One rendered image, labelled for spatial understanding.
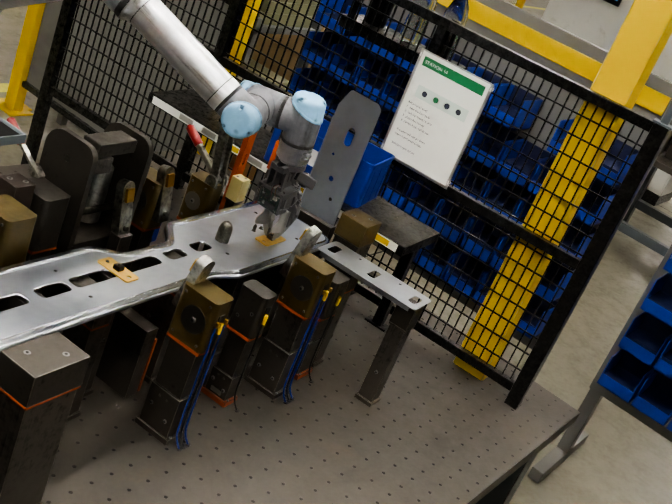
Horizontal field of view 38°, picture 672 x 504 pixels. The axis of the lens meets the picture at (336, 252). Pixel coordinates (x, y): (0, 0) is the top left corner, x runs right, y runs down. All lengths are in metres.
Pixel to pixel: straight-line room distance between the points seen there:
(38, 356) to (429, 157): 1.39
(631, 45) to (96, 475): 1.57
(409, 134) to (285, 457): 1.00
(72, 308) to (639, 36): 1.48
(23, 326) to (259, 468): 0.63
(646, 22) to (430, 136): 0.62
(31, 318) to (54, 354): 0.15
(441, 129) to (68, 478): 1.35
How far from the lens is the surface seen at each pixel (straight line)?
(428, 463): 2.34
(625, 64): 2.52
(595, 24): 8.55
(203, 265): 1.89
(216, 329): 1.92
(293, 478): 2.11
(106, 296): 1.87
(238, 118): 1.99
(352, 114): 2.45
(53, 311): 1.79
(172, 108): 2.85
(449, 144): 2.65
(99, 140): 2.03
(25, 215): 1.90
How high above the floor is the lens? 1.94
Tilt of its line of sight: 23 degrees down
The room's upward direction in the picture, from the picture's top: 23 degrees clockwise
